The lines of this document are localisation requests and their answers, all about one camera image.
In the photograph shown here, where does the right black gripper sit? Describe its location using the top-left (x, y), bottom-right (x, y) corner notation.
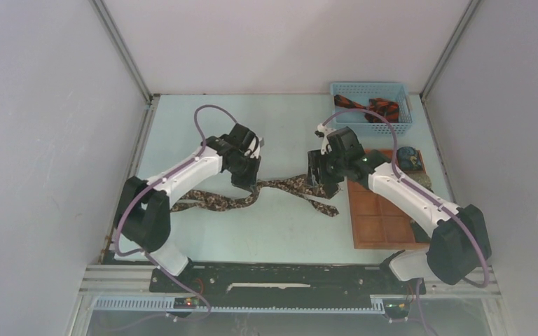
top-left (305, 148), bottom-right (347, 187)

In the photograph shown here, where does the brown floral tie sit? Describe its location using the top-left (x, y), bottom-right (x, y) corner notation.
top-left (171, 174), bottom-right (340, 218)

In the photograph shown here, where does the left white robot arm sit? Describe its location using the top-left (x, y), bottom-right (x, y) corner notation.
top-left (114, 123), bottom-right (264, 292)

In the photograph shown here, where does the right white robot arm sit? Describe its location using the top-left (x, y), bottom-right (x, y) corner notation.
top-left (308, 124), bottom-right (492, 293)

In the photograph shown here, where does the blue rolled tie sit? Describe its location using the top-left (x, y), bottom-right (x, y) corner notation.
top-left (396, 146), bottom-right (425, 172)

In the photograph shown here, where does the red black patterned tie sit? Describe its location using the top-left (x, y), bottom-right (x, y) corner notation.
top-left (333, 94), bottom-right (400, 123)

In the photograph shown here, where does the blue plastic basket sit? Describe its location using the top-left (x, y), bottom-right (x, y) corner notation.
top-left (330, 82), bottom-right (413, 136)

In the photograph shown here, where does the wooden compartment tray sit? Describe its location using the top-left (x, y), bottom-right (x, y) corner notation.
top-left (345, 148), bottom-right (433, 251)

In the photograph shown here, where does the olive rolled tie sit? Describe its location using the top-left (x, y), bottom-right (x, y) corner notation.
top-left (407, 171), bottom-right (432, 190)

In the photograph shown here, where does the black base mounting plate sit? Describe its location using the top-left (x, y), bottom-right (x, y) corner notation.
top-left (149, 262), bottom-right (427, 309)

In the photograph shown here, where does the aluminium frame rail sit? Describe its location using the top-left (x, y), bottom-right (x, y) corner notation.
top-left (79, 265), bottom-right (502, 299)

